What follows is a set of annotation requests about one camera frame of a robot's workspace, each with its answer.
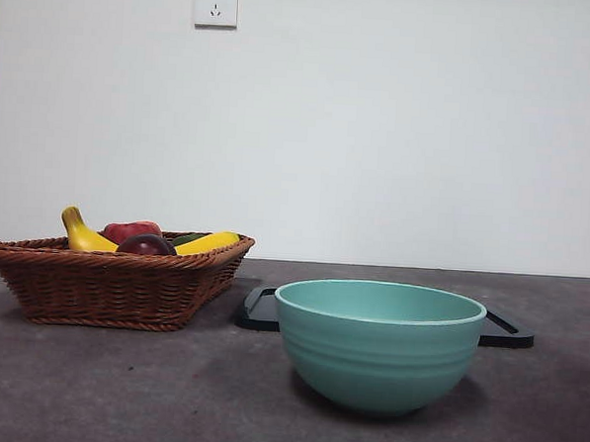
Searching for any teal ceramic bowl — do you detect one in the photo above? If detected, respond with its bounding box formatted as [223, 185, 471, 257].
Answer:
[267, 275, 489, 423]

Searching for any green avocado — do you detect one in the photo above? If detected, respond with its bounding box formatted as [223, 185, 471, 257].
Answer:
[168, 231, 212, 250]

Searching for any red apple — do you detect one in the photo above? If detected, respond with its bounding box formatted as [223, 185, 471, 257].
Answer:
[100, 218, 165, 248]

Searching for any brown wicker basket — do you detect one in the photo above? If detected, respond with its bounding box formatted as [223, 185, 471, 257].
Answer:
[0, 220, 257, 336]

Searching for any yellow banana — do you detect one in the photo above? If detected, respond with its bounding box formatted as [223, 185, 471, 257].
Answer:
[58, 204, 243, 260]

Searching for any black rectangular tray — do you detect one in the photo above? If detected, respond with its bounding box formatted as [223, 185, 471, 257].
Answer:
[233, 284, 538, 350]

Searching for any white wall socket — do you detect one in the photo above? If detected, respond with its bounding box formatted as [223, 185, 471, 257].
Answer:
[194, 0, 239, 30]

